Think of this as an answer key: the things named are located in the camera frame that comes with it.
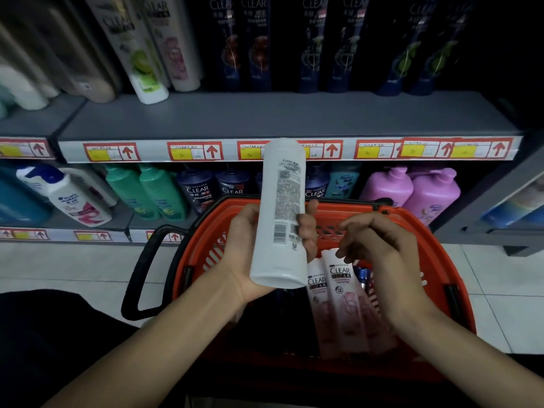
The teal curvy bottle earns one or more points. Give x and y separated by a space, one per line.
5 106

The navy green Clear bottle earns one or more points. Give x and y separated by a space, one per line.
362 278

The grey store shelf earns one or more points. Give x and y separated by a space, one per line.
297 114

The person's right hand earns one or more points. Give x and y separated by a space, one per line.
395 271

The white pump bottle blue cap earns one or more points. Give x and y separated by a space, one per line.
80 203

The purple pump bottle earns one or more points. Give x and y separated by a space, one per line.
433 195
389 189

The grey metal store shelving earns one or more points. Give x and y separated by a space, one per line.
110 152

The person's right forearm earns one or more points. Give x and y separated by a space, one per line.
467 356

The beige bottle brown base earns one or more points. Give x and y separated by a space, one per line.
95 89

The white blue tube bottle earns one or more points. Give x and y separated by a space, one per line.
518 203

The person's black trousers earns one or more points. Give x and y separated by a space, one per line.
51 348

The small teal bottle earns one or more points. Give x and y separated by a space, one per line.
343 182

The person's left forearm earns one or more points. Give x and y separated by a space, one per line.
161 348

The row of slim dark bottles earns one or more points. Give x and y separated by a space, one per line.
314 46

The navy round bottle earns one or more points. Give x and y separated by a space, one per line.
259 182
318 186
233 184
197 193

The grey end rack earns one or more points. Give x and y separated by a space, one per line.
467 235

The person's left hand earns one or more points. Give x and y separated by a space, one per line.
238 259

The orange shopping basket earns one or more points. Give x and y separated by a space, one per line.
440 259

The beige bottle white base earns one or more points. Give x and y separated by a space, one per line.
25 91
52 89

